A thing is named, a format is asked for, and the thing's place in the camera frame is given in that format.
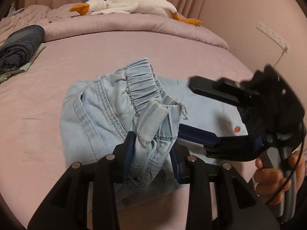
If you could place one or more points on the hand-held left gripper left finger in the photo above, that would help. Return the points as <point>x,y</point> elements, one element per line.
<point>127,153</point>

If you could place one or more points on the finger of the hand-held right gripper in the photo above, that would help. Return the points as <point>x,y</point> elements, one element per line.
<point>199,134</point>
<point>208,88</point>

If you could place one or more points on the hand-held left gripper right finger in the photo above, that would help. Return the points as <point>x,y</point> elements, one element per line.
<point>176,164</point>

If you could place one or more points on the light blue denim shorts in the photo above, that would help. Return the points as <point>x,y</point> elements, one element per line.
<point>108,110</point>

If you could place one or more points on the person's right hand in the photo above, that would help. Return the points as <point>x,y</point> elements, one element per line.
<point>269,181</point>

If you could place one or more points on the pink bed sheet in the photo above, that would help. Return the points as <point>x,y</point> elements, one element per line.
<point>48,124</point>

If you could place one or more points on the purple duvet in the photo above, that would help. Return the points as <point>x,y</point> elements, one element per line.
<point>134,25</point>

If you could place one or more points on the white goose plush toy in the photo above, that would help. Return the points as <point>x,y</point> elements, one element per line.
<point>134,4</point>

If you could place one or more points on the folded pale green cloth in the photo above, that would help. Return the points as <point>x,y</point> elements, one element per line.
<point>28,63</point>

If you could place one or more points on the folded dark blue jeans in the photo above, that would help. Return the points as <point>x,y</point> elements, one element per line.
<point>20,45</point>

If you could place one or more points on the white wall power strip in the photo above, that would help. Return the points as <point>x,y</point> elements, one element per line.
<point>273,35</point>

